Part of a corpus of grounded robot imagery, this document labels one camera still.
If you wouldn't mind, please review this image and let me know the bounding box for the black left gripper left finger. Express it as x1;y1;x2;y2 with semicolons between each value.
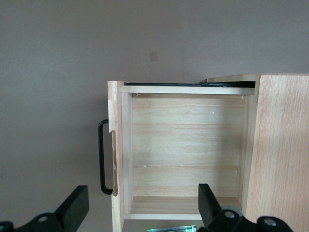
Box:
0;185;90;232

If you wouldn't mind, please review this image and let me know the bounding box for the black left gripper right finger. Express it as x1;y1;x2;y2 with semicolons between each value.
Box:
197;183;298;232

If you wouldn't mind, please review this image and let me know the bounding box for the black metal drawer handle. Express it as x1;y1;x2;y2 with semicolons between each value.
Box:
98;119;114;195

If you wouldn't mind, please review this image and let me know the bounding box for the light wooden drawer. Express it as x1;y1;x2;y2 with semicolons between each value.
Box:
107;80;256;232

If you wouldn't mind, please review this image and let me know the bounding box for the light wooden drawer cabinet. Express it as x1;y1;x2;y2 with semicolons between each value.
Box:
206;72;309;232

